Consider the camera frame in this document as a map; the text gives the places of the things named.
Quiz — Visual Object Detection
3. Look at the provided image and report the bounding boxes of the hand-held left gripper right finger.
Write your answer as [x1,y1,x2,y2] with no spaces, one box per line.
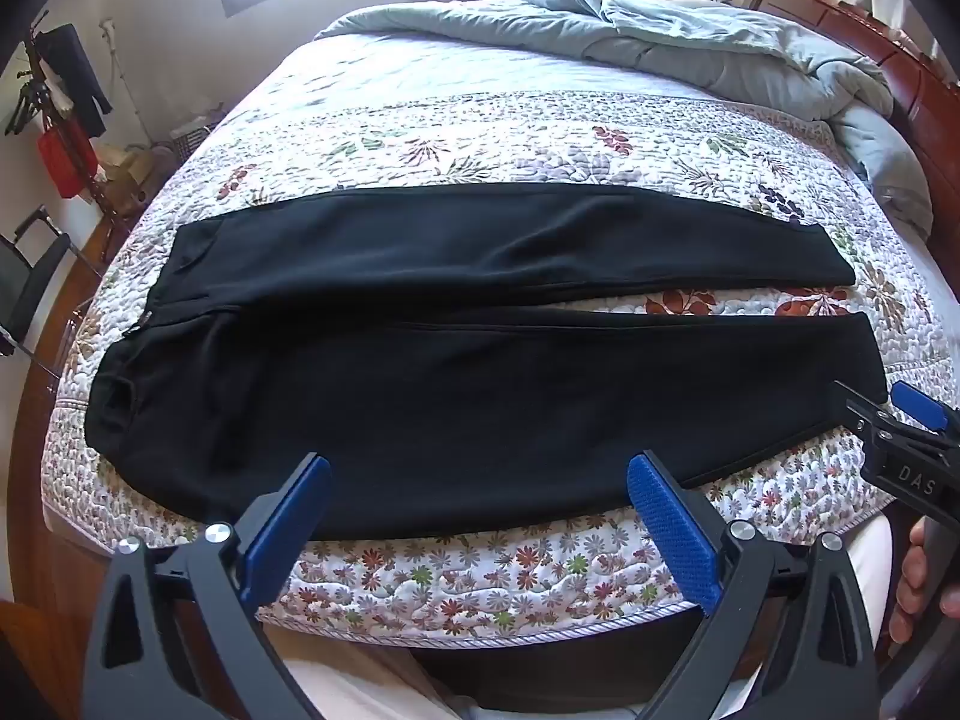
[626,451,880,720]

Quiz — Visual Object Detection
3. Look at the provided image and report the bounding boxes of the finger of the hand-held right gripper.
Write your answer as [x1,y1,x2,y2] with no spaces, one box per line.
[891,381,960,437]
[834,381,897,442]

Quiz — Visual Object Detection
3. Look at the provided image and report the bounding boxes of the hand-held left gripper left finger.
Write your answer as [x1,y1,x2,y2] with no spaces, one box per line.
[81,453,333,720]

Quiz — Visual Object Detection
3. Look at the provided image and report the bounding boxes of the black pants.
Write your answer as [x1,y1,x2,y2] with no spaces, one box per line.
[84,183,893,542]

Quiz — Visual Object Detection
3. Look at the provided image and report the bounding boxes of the person's right hand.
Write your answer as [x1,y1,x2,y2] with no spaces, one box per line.
[888,519,940,646]

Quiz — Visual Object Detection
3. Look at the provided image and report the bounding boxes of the wooden headboard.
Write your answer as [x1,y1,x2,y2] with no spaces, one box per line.
[739,0,960,293]

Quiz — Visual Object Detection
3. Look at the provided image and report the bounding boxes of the black chair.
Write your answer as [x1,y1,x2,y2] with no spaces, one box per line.
[0,206,73,358]

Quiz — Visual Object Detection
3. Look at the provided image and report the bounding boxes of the cardboard box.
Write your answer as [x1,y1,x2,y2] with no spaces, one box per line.
[96,144,175,205]

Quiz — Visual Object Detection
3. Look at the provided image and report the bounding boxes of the grey-blue comforter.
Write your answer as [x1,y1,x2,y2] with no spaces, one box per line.
[313,0,935,242]

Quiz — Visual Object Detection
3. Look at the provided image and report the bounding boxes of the red hanging bag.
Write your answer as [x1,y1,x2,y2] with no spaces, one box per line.
[37,124,100,197]

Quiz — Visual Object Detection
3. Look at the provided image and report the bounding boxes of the floral quilted bedspread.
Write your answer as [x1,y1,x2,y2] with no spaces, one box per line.
[41,1,938,650]

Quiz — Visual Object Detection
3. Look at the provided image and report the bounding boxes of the clothes rack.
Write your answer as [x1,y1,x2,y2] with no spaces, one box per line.
[4,11,106,241]

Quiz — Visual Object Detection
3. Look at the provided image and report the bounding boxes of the black hanging garment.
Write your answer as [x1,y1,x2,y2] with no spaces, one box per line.
[36,22,115,137]

